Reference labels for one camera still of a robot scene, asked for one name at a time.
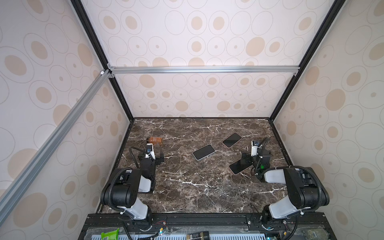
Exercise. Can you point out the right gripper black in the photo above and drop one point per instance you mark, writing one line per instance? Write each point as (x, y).
(250, 160)

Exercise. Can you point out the light blue phone case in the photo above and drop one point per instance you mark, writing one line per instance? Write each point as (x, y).
(203, 152)

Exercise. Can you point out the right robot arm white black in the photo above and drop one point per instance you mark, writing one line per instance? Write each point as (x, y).
(306, 193)

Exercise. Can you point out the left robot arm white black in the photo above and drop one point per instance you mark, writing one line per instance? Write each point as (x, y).
(121, 190)

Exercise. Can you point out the black smartphone rose edge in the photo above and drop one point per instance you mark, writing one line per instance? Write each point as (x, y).
(240, 166)

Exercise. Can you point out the pink cased smartphone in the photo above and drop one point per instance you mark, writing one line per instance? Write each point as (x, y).
(231, 140)

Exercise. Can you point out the green packet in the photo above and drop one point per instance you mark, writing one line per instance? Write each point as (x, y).
(112, 235)

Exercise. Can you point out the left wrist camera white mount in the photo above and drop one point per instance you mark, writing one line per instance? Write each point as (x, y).
(150, 152)

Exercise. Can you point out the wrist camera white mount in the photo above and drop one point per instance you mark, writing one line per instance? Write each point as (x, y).
(150, 152)
(254, 148)

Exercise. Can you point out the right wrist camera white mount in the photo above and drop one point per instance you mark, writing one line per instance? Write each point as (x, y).
(254, 148)

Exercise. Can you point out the white slotted cable duct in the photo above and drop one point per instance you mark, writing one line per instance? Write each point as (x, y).
(184, 237)

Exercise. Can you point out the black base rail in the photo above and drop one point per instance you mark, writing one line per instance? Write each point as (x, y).
(295, 228)

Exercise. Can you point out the horizontal aluminium rail back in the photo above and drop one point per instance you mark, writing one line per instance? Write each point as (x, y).
(199, 70)

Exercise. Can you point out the diagonal aluminium rail left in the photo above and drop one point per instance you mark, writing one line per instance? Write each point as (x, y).
(20, 185)

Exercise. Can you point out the black frame post left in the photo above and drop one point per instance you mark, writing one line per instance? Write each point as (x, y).
(87, 25)

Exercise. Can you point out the black frame post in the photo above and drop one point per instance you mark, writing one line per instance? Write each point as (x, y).
(87, 25)
(321, 33)

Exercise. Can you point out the black frame post right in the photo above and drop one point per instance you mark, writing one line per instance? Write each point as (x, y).
(321, 33)

